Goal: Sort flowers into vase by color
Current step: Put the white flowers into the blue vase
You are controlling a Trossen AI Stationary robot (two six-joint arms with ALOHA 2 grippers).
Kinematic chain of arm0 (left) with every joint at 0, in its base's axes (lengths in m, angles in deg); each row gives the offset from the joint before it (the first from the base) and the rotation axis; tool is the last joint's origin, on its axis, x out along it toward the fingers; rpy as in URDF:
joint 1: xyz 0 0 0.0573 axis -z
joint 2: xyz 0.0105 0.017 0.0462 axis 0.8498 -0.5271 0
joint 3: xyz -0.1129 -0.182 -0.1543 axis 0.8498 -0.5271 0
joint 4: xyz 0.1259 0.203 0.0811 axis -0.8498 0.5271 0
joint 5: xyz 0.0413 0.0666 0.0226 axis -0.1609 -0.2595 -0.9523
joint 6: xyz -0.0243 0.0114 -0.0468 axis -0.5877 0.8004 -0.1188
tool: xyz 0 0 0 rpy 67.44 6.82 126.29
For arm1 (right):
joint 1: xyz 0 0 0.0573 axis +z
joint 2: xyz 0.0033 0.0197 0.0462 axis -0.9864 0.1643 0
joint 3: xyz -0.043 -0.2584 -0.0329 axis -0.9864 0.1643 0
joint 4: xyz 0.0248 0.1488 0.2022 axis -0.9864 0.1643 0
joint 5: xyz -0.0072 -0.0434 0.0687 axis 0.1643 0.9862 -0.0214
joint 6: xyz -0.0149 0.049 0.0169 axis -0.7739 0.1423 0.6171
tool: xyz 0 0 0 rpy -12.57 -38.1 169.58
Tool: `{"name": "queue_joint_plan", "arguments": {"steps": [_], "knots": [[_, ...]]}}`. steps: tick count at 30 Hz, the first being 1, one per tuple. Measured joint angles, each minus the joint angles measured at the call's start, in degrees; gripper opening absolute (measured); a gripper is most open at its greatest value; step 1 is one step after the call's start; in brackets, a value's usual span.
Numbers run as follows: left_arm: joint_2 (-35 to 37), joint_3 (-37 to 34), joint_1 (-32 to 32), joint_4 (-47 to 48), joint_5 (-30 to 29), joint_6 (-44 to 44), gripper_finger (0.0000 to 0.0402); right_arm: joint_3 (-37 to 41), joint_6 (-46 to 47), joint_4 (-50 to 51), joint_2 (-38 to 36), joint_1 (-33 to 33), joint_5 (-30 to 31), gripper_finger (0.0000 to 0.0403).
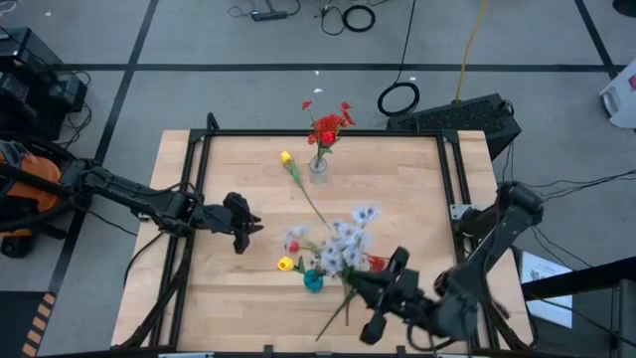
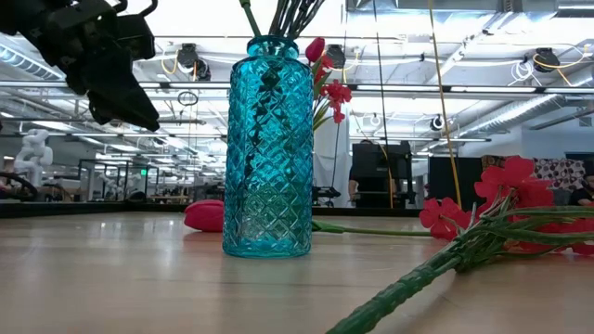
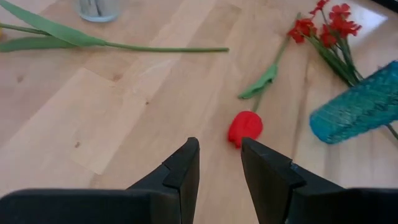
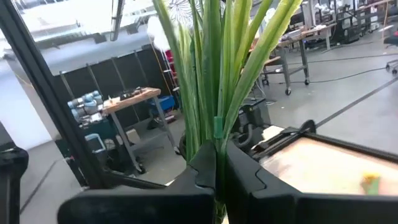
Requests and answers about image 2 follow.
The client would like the blue textured glass vase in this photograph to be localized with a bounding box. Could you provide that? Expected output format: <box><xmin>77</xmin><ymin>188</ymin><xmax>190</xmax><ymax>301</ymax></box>
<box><xmin>222</xmin><ymin>35</ymin><xmax>316</xmax><ymax>260</ymax></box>

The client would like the orange mandala cloth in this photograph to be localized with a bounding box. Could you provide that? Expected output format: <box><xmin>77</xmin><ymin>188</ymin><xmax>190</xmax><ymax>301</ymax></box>
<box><xmin>481</xmin><ymin>154</ymin><xmax>521</xmax><ymax>171</ymax></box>

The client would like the red artificial tulip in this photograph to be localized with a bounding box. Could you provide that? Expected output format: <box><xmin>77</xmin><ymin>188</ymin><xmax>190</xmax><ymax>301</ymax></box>
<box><xmin>304</xmin><ymin>36</ymin><xmax>336</xmax><ymax>134</ymax></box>
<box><xmin>183</xmin><ymin>199</ymin><xmax>433</xmax><ymax>238</ymax></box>

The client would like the black partition panel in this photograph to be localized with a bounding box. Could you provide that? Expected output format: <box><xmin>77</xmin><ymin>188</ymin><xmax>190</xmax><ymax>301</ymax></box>
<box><xmin>428</xmin><ymin>156</ymin><xmax>484</xmax><ymax>210</ymax></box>

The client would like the black framed enclosure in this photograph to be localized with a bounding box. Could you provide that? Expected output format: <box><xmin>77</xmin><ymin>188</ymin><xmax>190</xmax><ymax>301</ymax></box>
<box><xmin>77</xmin><ymin>158</ymin><xmax>161</xmax><ymax>201</ymax></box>

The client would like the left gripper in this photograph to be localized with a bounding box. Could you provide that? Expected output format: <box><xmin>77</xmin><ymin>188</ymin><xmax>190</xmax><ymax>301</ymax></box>
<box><xmin>18</xmin><ymin>0</ymin><xmax>161</xmax><ymax>134</ymax></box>

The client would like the white purple patterned cloth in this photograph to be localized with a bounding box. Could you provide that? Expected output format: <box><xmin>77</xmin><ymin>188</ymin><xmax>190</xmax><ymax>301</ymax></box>
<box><xmin>533</xmin><ymin>157</ymin><xmax>587</xmax><ymax>192</ymax></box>

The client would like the yellow hanging cable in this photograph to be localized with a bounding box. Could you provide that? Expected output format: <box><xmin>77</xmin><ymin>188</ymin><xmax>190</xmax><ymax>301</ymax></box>
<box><xmin>426</xmin><ymin>0</ymin><xmax>463</xmax><ymax>210</ymax></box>

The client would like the black aluminium table frame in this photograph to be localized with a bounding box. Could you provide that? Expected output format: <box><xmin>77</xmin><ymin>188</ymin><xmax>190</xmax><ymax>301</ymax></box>
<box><xmin>0</xmin><ymin>199</ymin><xmax>465</xmax><ymax>219</ymax></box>

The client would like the white artificial flower bunch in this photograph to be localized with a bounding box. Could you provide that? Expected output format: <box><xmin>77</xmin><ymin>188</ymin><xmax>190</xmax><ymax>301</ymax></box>
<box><xmin>267</xmin><ymin>0</ymin><xmax>326</xmax><ymax>41</ymax></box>

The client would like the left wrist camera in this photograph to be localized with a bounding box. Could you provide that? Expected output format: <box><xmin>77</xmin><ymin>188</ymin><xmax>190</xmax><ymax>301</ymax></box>
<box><xmin>114</xmin><ymin>11</ymin><xmax>157</xmax><ymax>62</ymax></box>

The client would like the black equipment cabinet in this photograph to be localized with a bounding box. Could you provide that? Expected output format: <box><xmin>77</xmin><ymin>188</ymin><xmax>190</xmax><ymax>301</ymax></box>
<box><xmin>351</xmin><ymin>141</ymin><xmax>415</xmax><ymax>209</ymax></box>

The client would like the black vacuum hose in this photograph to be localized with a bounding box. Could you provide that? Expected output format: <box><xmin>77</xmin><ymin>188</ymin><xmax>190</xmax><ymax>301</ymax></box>
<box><xmin>0</xmin><ymin>171</ymin><xmax>39</xmax><ymax>203</ymax></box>

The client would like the person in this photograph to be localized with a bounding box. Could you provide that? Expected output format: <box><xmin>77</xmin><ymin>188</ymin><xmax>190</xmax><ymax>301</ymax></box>
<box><xmin>568</xmin><ymin>171</ymin><xmax>594</xmax><ymax>208</ymax></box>
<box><xmin>347</xmin><ymin>138</ymin><xmax>375</xmax><ymax>208</ymax></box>

